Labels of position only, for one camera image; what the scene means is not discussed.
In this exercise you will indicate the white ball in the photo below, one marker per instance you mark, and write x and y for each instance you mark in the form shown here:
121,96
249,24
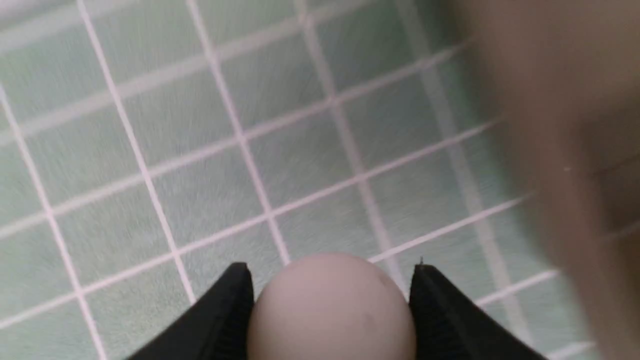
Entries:
331,306

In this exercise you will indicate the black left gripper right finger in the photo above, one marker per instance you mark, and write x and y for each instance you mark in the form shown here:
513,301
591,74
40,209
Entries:
449,326

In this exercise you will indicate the green checkered tablecloth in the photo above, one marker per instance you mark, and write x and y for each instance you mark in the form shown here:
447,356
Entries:
147,144

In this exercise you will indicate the olive green plastic bin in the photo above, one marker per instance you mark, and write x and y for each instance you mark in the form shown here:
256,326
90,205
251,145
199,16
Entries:
565,74

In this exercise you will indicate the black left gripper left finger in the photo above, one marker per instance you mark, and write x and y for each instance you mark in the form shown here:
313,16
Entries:
214,328

